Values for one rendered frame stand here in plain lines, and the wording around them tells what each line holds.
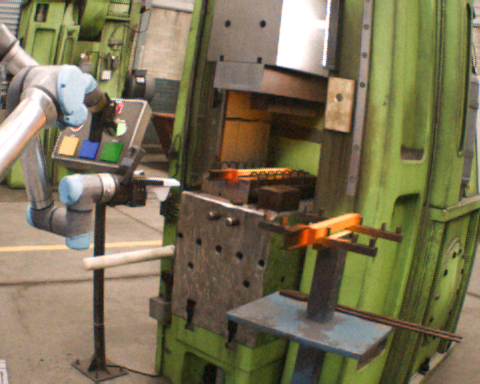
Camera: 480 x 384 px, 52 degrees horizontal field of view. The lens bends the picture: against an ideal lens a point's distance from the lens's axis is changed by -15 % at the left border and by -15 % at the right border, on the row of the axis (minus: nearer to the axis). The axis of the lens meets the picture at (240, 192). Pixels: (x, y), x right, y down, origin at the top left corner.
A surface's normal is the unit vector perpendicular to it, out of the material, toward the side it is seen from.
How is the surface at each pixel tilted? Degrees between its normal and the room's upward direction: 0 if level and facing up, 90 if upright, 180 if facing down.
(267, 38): 90
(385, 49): 90
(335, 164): 90
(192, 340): 90
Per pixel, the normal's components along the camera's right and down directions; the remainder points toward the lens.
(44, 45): 0.54, 0.18
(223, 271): -0.63, 0.05
